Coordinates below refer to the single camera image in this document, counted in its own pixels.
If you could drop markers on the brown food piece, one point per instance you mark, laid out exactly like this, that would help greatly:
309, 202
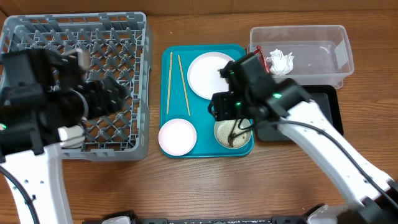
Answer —
236, 140

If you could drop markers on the white rice pile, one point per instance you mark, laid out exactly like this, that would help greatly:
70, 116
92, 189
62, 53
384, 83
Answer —
224, 133

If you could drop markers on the pink-white small bowl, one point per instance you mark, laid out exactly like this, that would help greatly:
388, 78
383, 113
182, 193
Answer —
177, 137

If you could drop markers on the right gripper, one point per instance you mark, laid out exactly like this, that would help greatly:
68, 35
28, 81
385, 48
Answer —
220, 102

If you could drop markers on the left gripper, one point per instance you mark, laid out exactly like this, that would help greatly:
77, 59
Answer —
106, 102

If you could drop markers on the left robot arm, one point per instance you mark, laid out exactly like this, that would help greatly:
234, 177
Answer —
43, 105

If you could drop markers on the red snack wrapper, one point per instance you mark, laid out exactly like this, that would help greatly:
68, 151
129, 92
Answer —
259, 52

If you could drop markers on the black tray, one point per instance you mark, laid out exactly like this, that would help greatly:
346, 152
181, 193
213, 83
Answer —
325, 96

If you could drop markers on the white round plate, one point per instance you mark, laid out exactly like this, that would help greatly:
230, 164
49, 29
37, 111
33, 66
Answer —
203, 74

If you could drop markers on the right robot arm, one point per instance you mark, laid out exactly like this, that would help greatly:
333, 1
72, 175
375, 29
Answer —
370, 194

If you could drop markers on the wooden chopstick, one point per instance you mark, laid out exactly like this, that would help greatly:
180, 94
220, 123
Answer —
169, 82
183, 83

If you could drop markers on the white tissue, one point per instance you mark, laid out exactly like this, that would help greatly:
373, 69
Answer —
280, 64

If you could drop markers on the white paper cup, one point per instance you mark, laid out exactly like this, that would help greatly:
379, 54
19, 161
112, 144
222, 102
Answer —
72, 137

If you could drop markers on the clear plastic bin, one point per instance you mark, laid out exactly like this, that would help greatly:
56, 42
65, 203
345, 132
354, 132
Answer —
322, 53

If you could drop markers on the teal serving tray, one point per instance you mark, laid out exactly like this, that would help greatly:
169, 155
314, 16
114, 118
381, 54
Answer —
206, 144

